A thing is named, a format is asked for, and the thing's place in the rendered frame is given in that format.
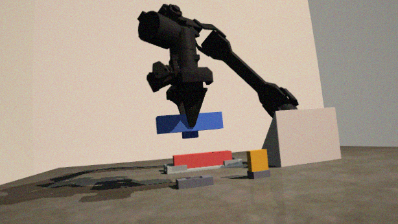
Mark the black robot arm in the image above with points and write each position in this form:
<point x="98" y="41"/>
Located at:
<point x="168" y="29"/>

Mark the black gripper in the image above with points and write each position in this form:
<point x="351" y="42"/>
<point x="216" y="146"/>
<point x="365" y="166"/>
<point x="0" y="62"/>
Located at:
<point x="189" y="92"/>

